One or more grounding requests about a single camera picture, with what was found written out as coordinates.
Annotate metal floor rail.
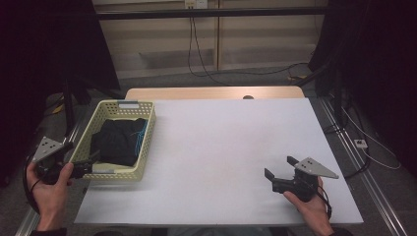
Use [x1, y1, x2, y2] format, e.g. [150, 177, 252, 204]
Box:
[318, 96, 410, 236]
[14, 119, 85, 236]

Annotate wooden table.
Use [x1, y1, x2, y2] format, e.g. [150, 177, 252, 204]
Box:
[125, 86, 306, 101]

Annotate hand-held gripper cable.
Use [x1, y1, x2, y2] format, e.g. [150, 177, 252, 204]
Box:
[315, 184, 333, 221]
[22, 156, 44, 216]

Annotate right hand-held gripper cable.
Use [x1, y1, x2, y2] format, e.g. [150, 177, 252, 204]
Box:
[315, 184, 333, 221]

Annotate person's left hand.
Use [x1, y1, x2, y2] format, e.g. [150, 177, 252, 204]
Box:
[26, 161, 75, 231]

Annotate black curtain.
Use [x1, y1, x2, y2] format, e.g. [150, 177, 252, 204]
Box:
[307, 0, 417, 180]
[0, 0, 121, 186]

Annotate white cable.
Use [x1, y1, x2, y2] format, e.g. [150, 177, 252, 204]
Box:
[340, 106, 402, 171]

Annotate left hand-held gripper cable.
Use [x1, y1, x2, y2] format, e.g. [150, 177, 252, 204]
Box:
[22, 156, 44, 216]

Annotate black cable by power strip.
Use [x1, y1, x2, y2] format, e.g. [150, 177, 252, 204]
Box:
[322, 123, 372, 180]

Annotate person's right hand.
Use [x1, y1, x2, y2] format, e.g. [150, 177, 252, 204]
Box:
[282, 176, 332, 236]

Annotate black hanging cable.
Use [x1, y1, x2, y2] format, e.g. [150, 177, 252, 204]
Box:
[187, 8, 230, 87]

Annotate black tripod stand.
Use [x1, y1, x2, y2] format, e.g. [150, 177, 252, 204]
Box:
[61, 73, 126, 146]

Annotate black metal stand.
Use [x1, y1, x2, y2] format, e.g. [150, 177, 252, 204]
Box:
[314, 62, 350, 130]

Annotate white table mat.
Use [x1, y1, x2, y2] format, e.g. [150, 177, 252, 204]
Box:
[74, 97, 365, 227]

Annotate black floor cable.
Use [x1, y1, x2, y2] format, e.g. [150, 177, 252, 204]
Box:
[209, 62, 310, 87]

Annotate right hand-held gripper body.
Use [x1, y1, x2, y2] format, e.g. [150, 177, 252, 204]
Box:
[271, 156, 340, 203]

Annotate black horizontal metal bar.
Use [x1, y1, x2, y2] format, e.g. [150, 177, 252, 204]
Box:
[94, 6, 329, 22]

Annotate black shorts with blue stripes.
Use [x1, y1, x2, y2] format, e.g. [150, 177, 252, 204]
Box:
[89, 117, 149, 168]

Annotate pale yellow plastic basket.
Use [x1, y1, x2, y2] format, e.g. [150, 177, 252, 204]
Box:
[69, 99, 157, 183]

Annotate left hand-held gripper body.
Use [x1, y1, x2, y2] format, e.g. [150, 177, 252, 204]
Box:
[31, 137, 93, 185]

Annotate white wall socket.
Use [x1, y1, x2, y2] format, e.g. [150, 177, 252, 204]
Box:
[183, 0, 209, 10]

